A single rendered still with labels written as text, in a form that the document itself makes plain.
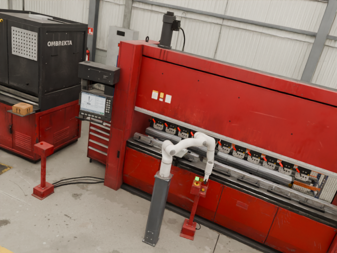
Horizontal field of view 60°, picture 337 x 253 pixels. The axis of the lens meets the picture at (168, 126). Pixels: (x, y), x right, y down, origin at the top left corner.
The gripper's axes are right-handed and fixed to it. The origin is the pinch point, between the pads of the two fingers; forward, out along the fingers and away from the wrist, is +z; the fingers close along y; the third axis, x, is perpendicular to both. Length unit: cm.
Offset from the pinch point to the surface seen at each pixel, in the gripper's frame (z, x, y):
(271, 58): -80, 70, -458
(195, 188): 8.5, -9.5, 6.2
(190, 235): 81, 0, 15
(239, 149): -40, 32, -36
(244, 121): -79, 28, -40
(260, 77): -138, 30, -44
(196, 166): 0.2, -17.3, -30.6
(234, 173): -3.8, 34.3, -33.1
